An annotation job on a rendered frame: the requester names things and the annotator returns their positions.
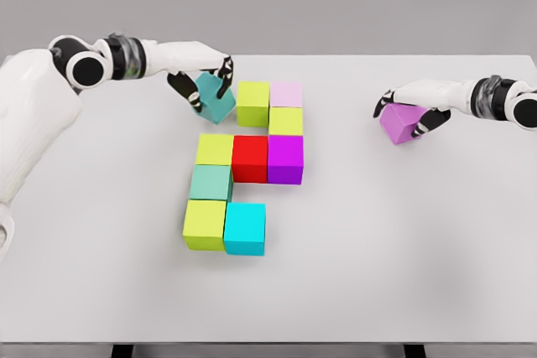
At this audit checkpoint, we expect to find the red cube block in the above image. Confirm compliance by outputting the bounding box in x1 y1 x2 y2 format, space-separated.
231 135 269 184

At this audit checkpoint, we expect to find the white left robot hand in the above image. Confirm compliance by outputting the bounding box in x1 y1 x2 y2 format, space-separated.
166 41 234 114

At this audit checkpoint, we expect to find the pale pink cube block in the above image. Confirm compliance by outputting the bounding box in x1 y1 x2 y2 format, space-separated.
269 81 304 109

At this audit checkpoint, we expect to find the teal cube block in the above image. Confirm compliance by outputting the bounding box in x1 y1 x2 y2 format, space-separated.
192 71 237 126

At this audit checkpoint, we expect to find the vivid purple cube block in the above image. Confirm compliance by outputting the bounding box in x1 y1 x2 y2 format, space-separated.
267 134 305 185

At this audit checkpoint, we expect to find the orchid purple cube block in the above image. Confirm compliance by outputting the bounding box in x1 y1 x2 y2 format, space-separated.
379 102 430 147

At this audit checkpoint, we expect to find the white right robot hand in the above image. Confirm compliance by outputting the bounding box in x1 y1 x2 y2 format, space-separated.
373 79 452 139

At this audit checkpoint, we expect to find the sea green cube block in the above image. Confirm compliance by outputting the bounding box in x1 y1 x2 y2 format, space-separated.
189 164 234 203

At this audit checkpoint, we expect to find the yellow-green cube block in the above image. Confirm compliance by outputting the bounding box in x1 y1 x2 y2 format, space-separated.
236 80 270 128
181 200 227 252
268 106 305 137
195 133 235 167

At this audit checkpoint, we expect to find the bright cyan cube block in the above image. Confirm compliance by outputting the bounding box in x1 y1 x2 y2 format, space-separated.
222 202 267 257

